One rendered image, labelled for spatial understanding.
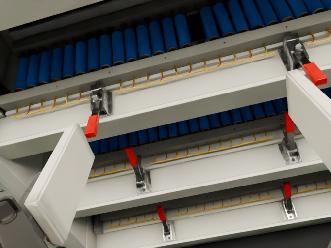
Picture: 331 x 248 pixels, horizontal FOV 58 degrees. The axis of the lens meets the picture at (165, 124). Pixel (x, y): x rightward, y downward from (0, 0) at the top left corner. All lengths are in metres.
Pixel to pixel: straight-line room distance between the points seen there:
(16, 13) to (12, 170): 0.27
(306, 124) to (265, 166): 0.38
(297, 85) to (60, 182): 0.13
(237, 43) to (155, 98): 0.13
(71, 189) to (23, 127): 0.33
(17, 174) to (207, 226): 0.41
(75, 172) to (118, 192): 0.40
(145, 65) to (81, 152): 0.25
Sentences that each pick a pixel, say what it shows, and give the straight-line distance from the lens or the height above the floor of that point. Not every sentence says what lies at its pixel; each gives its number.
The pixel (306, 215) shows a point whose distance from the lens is 0.73.
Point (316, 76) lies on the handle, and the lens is 0.37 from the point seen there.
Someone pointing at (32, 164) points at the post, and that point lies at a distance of 0.59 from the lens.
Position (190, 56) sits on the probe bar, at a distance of 0.42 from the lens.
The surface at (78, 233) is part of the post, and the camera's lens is 0.71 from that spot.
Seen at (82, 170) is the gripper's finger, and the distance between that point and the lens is 0.19.
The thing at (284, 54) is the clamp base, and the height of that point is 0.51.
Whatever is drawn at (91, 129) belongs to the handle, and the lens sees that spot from 0.37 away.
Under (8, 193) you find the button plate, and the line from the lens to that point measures 0.59.
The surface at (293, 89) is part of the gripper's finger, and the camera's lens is 0.18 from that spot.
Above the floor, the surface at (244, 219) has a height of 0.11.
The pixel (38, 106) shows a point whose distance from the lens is 0.49.
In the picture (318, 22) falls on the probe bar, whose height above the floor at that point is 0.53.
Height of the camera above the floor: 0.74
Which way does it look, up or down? 41 degrees down
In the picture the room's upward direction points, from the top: 20 degrees counter-clockwise
